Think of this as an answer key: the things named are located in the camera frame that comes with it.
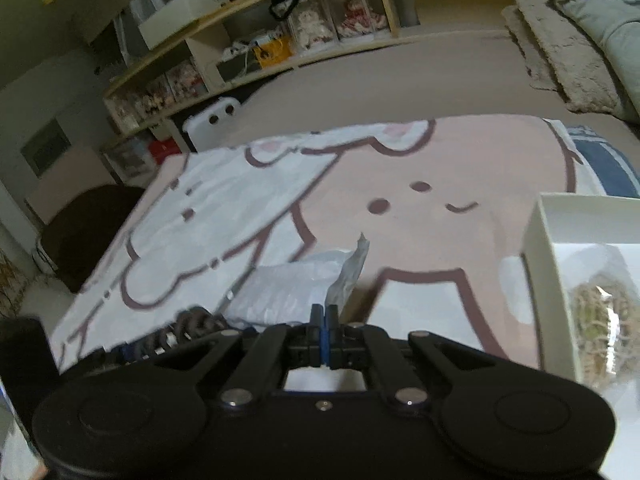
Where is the bag of beige cords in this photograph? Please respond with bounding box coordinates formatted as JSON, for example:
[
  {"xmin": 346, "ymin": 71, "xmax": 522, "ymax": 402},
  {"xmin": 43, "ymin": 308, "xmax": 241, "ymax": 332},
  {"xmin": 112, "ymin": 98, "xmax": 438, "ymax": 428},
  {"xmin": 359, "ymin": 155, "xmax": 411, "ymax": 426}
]
[{"xmin": 570, "ymin": 274, "xmax": 639, "ymax": 391}]

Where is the pink cartoon bunny blanket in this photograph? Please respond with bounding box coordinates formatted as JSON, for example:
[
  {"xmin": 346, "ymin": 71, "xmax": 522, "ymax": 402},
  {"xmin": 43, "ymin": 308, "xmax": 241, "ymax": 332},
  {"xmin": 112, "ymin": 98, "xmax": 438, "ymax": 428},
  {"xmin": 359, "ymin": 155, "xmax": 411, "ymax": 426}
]
[{"xmin": 51, "ymin": 115, "xmax": 587, "ymax": 368}]

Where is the white device with two holes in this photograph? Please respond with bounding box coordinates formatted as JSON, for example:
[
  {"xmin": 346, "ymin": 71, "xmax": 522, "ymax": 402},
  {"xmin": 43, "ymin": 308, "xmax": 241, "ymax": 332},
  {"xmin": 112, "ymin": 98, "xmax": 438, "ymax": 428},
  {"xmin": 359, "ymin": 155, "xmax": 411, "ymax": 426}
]
[{"xmin": 182, "ymin": 96, "xmax": 241, "ymax": 152}]

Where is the red box on shelf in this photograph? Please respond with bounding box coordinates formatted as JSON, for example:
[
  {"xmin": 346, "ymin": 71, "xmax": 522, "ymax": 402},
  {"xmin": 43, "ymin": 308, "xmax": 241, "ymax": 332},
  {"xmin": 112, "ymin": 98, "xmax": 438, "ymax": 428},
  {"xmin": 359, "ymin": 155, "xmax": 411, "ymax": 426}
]
[{"xmin": 148, "ymin": 138, "xmax": 181, "ymax": 166}]

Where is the black chair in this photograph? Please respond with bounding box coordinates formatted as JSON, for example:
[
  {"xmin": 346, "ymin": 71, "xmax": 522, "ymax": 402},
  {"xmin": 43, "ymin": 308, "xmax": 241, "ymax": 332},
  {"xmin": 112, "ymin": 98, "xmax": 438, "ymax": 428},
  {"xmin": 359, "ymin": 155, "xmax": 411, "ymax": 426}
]
[{"xmin": 36, "ymin": 184, "xmax": 144, "ymax": 294}]

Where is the white shallow tray box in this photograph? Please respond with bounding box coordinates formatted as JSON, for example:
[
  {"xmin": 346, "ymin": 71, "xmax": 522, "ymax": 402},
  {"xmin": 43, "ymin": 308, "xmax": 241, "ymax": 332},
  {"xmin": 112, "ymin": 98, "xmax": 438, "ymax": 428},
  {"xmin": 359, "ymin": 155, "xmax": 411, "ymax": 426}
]
[{"xmin": 523, "ymin": 194, "xmax": 639, "ymax": 387}]

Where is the yellow bag on shelf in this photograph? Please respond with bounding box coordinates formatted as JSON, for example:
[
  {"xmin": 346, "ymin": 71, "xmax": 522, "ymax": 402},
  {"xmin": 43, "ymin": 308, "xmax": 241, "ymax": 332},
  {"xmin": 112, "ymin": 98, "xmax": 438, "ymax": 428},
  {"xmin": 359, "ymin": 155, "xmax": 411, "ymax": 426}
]
[{"xmin": 253, "ymin": 36, "xmax": 294, "ymax": 70}]

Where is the blue striped pillow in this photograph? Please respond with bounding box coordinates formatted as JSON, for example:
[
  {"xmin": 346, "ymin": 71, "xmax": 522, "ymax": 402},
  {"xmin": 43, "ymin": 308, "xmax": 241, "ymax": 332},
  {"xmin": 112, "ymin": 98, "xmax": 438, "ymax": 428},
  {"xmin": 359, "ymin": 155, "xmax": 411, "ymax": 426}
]
[{"xmin": 567, "ymin": 126, "xmax": 639, "ymax": 198}]

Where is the red doll in clear box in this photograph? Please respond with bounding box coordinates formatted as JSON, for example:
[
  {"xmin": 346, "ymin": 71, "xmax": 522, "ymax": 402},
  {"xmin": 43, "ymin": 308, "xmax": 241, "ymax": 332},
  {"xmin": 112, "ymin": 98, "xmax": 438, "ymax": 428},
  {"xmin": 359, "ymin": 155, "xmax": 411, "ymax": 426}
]
[{"xmin": 324, "ymin": 0, "xmax": 388, "ymax": 42}]

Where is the white box on shelf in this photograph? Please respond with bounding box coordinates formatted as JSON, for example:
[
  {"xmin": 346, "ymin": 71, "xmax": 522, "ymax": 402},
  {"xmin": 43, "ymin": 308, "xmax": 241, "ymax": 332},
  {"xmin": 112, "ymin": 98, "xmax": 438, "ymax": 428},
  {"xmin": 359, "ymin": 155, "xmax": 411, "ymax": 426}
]
[{"xmin": 139, "ymin": 0, "xmax": 230, "ymax": 50}]

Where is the wooden headboard shelf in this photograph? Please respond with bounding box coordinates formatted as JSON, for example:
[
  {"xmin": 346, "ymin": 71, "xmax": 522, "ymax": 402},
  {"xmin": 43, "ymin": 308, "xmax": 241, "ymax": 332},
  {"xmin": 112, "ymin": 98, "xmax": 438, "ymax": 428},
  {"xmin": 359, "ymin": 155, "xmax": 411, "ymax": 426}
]
[{"xmin": 96, "ymin": 0, "xmax": 586, "ymax": 162}]

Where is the grey quilted duvet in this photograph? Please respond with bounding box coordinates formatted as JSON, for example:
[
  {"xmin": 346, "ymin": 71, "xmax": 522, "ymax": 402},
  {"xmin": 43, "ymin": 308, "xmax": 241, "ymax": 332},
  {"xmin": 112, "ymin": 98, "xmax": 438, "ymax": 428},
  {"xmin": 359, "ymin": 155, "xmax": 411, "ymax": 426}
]
[{"xmin": 549, "ymin": 0, "xmax": 639, "ymax": 108}]

